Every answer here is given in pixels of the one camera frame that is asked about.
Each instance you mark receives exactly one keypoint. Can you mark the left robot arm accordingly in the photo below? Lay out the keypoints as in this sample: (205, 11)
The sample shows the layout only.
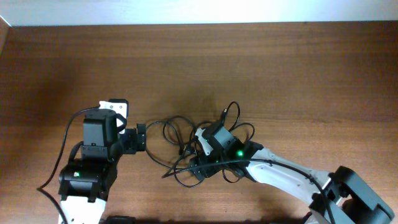
(92, 166)

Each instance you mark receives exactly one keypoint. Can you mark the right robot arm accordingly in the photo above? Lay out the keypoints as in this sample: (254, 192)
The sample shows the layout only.
(341, 196)

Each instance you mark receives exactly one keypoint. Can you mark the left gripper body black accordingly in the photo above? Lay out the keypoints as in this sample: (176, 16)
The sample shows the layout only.
(129, 143)

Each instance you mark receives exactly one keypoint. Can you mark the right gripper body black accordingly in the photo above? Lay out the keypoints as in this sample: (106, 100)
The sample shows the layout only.
(209, 164)

